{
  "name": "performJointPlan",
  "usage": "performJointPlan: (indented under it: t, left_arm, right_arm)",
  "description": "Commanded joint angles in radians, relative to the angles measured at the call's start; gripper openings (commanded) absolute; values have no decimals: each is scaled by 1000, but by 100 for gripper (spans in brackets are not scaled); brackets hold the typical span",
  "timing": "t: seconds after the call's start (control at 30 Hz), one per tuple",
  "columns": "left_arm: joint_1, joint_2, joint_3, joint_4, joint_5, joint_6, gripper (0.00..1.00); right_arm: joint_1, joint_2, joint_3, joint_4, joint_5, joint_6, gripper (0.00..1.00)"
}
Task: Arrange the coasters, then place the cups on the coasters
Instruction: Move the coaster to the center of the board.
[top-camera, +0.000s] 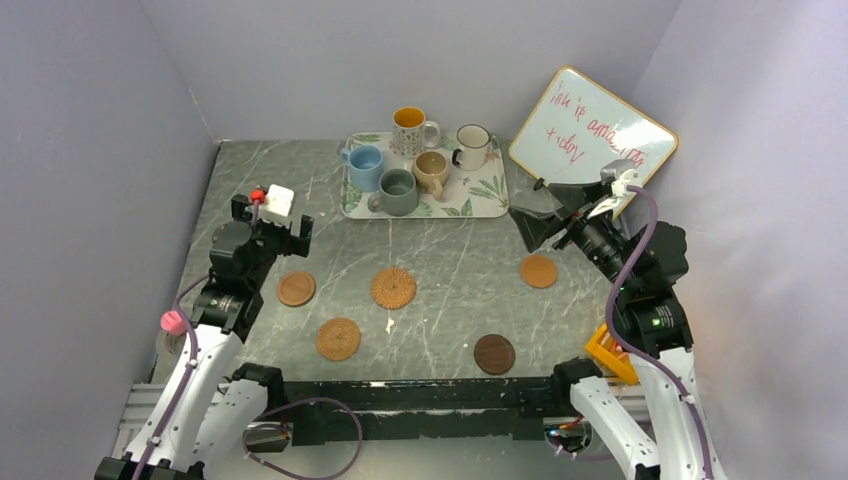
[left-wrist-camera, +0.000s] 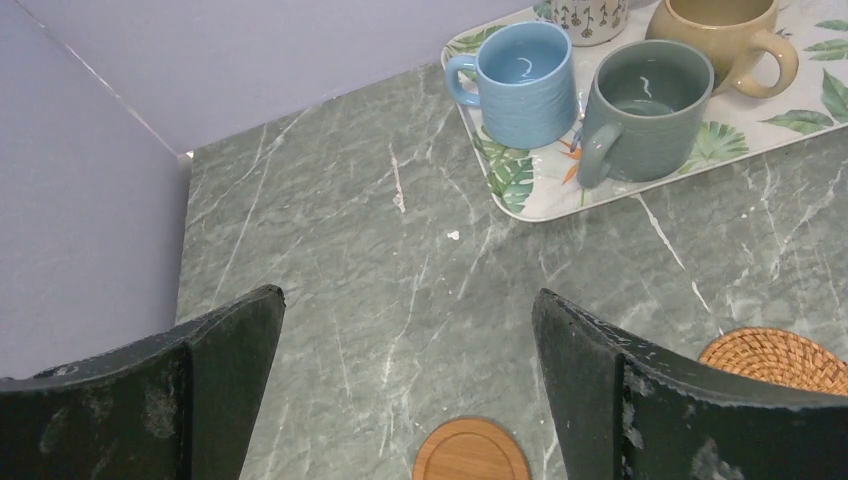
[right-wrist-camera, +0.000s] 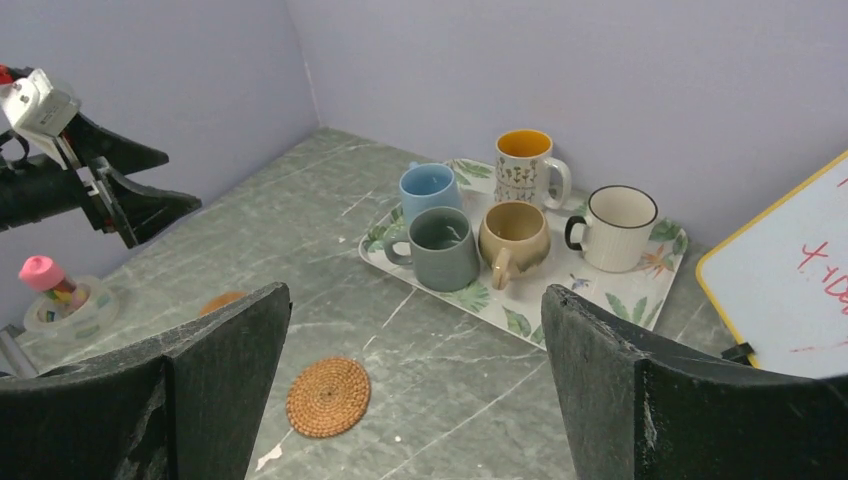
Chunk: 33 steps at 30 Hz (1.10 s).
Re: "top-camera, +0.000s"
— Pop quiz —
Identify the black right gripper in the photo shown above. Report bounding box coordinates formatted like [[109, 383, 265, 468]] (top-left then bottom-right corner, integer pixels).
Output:
[[508, 180, 639, 293]]

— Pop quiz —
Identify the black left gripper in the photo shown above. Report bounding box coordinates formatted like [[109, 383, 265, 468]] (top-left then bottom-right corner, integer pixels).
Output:
[[232, 194, 312, 288]]

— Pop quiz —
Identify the beige ceramic mug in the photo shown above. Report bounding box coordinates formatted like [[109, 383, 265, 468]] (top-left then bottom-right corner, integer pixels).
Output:
[[412, 151, 450, 201]]

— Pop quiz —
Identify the dark brown coaster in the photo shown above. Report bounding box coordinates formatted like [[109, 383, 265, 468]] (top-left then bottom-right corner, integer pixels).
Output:
[[473, 334, 516, 375]]

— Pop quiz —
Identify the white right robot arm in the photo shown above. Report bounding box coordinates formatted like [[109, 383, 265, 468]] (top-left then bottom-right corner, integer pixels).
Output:
[[508, 182, 727, 479]]

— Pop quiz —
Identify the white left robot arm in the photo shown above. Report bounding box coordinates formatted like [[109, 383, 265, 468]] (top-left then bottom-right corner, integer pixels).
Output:
[[94, 185, 314, 479]]

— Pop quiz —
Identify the yellow-framed whiteboard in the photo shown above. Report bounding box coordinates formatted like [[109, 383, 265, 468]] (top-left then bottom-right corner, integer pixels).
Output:
[[509, 66, 679, 185]]

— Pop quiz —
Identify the white mug black rim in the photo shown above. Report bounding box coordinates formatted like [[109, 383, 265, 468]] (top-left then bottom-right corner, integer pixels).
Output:
[[451, 124, 492, 171]]

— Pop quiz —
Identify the light blue mug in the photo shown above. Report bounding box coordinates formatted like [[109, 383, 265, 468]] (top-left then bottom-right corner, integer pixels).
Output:
[[340, 145, 384, 192]]

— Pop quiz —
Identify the leaf-patterned white tray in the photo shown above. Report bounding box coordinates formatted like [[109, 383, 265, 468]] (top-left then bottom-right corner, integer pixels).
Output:
[[340, 132, 509, 220]]

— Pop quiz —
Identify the grey-green mug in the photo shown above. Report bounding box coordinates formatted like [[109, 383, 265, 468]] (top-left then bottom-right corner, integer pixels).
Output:
[[367, 169, 418, 217]]

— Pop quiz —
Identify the yellow plastic bin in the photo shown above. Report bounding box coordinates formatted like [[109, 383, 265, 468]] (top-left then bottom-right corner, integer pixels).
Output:
[[585, 324, 639, 385]]

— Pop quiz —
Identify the pink-capped bottle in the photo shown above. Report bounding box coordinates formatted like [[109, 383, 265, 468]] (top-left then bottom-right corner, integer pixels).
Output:
[[160, 310, 186, 341]]

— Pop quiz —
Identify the yellow-inside patterned mug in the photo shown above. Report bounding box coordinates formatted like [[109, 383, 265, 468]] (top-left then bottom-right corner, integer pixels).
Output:
[[389, 106, 441, 160]]

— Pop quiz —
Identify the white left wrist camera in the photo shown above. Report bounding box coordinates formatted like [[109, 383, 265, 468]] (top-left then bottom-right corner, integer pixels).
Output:
[[248, 184, 295, 225]]

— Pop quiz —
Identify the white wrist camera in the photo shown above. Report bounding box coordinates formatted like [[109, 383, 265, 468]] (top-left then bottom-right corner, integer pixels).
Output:
[[248, 184, 295, 225], [589, 159, 643, 218]]

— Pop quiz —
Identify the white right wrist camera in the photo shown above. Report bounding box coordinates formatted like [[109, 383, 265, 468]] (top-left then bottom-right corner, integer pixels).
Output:
[[589, 159, 643, 218]]

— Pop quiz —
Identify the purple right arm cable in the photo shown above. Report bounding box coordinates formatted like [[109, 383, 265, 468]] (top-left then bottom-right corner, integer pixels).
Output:
[[544, 185, 715, 480]]

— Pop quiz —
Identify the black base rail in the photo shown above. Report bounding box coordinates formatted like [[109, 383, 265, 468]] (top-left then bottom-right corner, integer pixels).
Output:
[[253, 375, 578, 446]]

